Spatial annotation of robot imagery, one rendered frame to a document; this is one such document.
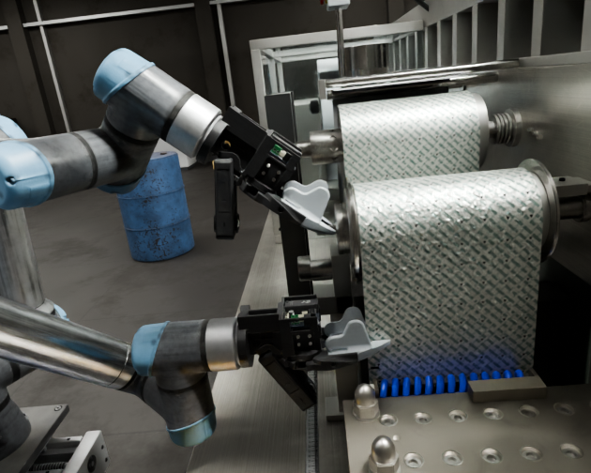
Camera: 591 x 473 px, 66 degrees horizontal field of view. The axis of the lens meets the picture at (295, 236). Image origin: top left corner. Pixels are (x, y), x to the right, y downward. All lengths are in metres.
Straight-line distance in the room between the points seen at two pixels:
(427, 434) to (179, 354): 0.34
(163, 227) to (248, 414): 3.62
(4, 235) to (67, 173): 0.45
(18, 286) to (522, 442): 0.92
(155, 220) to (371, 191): 3.84
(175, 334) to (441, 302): 0.37
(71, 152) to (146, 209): 3.77
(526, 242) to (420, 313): 0.17
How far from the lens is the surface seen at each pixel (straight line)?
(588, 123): 0.75
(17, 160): 0.59
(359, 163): 0.83
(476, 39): 1.19
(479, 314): 0.70
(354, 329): 0.65
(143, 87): 0.62
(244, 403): 0.92
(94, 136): 0.65
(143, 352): 0.69
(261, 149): 0.59
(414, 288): 0.65
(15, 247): 1.05
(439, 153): 0.85
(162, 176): 4.35
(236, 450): 0.84
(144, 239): 4.48
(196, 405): 0.73
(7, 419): 1.15
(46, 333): 0.73
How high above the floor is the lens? 1.46
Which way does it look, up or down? 19 degrees down
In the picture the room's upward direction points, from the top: 6 degrees counter-clockwise
